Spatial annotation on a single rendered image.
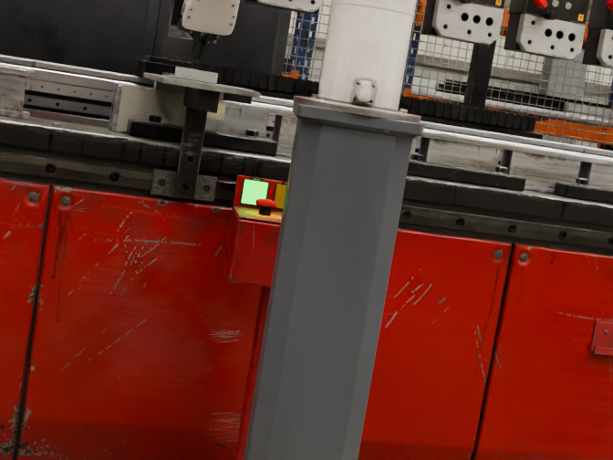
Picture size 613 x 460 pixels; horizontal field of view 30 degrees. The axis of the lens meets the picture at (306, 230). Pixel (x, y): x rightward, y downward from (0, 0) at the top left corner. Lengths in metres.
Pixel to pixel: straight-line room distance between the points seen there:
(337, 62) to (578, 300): 1.10
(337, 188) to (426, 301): 0.84
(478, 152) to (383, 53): 0.93
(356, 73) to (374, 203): 0.19
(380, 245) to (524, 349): 0.95
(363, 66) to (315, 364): 0.43
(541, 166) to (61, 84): 1.08
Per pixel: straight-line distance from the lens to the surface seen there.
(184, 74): 2.27
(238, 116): 2.36
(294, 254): 1.64
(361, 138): 1.62
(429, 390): 2.48
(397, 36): 1.66
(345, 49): 1.65
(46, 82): 2.57
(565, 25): 2.60
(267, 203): 2.09
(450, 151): 2.52
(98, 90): 2.58
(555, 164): 2.63
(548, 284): 2.53
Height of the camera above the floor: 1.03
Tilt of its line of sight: 7 degrees down
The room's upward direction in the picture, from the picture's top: 9 degrees clockwise
